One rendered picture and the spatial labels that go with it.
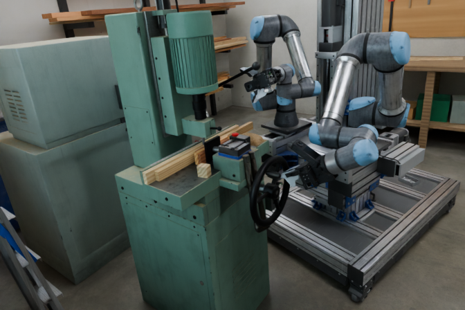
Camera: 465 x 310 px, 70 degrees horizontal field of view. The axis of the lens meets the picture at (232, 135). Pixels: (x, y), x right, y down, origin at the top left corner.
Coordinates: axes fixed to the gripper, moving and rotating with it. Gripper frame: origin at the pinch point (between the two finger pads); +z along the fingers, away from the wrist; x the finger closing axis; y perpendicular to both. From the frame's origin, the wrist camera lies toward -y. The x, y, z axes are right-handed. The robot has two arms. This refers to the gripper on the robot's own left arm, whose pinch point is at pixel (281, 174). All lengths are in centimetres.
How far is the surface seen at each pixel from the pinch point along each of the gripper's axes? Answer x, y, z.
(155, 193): -30.0, -16.5, 33.9
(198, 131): -1.1, -30.0, 28.1
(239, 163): -6.8, -11.0, 10.4
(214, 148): -0.7, -20.2, 24.6
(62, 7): 74, -198, 193
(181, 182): -21.9, -15.3, 27.3
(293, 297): 26, 73, 56
